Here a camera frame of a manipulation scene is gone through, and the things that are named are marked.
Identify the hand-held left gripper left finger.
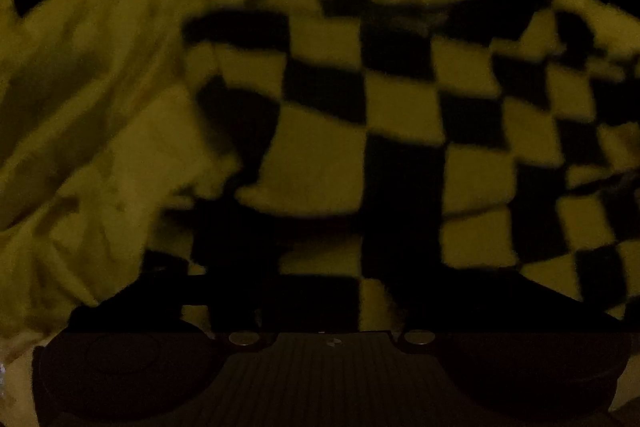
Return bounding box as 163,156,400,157
69,272,263,334

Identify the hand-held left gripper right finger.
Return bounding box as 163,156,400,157
400,277,626,334

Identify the black checkered garment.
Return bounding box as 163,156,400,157
142,0,640,334

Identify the light floral blanket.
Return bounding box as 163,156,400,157
0,0,507,427

